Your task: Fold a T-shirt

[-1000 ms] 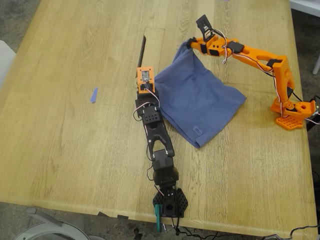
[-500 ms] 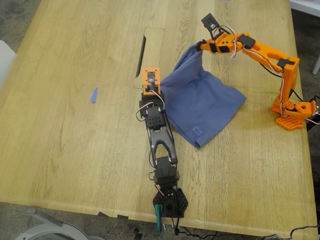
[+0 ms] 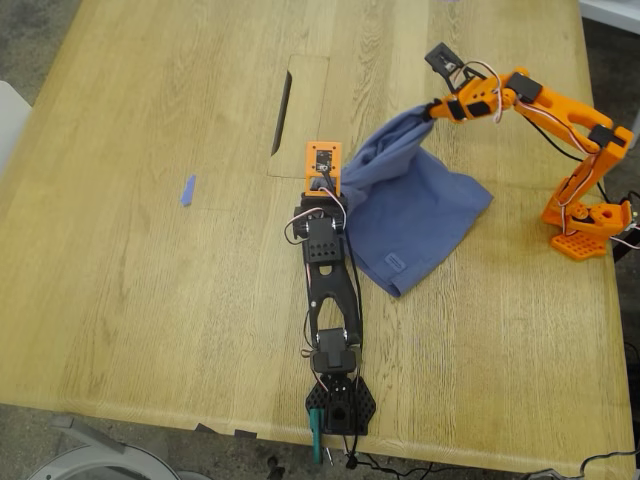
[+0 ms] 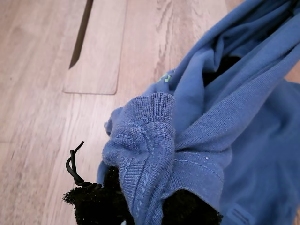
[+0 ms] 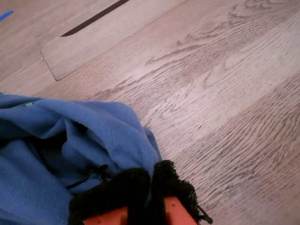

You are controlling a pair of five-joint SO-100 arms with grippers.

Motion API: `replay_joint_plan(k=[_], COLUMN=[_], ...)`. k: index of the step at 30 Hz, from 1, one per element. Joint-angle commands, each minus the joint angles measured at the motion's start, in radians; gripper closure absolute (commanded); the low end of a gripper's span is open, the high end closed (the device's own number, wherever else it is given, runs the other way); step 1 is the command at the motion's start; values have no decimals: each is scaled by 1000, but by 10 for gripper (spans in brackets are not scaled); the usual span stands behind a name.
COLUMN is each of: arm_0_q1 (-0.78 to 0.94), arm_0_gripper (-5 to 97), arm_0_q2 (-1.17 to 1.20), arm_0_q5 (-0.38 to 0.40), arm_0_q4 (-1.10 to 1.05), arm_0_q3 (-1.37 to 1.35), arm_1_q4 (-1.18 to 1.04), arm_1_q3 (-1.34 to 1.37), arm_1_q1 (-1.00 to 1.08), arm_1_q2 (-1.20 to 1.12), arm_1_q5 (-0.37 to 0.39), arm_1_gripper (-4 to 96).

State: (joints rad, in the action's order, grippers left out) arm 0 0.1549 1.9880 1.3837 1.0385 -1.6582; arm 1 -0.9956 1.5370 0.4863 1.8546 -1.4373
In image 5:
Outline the short wire tie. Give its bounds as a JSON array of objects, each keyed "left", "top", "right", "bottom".
[{"left": 198, "top": 203, "right": 213, "bottom": 225}]

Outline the blue printed T-shirt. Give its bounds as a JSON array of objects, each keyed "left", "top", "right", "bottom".
[{"left": 0, "top": 91, "right": 163, "bottom": 225}]

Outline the blue tape piece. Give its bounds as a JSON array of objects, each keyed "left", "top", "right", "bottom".
[{"left": 0, "top": 10, "right": 14, "bottom": 22}]

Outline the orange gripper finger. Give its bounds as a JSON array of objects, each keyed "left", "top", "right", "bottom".
[
  {"left": 146, "top": 160, "right": 204, "bottom": 225},
  {"left": 67, "top": 168, "right": 151, "bottom": 225}
]

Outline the wooden table cable hatch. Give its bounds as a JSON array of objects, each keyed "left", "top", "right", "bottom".
[{"left": 39, "top": 0, "right": 188, "bottom": 82}]

